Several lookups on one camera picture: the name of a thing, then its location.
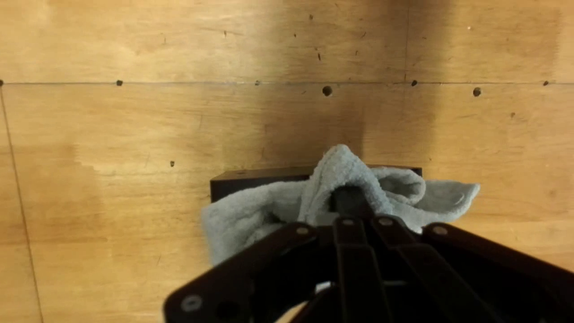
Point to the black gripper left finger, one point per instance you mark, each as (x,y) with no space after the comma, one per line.
(269,269)

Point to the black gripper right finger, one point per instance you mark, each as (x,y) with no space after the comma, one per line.
(477,275)

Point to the white terry cloth towel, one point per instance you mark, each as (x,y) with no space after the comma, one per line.
(251,208)

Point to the black perforated box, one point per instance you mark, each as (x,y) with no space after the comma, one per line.
(238,180)

